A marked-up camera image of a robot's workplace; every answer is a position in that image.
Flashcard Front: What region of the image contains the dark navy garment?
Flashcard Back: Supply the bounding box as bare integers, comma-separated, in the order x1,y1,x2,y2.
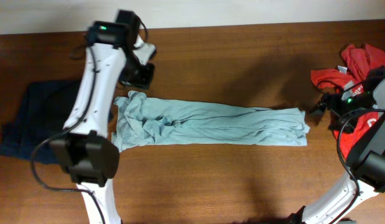
0,80,81,160

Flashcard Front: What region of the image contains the light teal t-shirt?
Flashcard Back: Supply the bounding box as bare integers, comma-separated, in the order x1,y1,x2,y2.
111,91,310,151

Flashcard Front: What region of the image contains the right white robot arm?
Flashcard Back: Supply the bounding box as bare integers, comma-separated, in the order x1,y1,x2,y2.
285,66,385,224

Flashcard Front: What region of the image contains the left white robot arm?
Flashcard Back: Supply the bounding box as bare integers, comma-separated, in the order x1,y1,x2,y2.
49,10,156,223

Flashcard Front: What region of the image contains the red printed t-shirt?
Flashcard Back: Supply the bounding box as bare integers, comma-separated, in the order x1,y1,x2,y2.
310,44,385,158

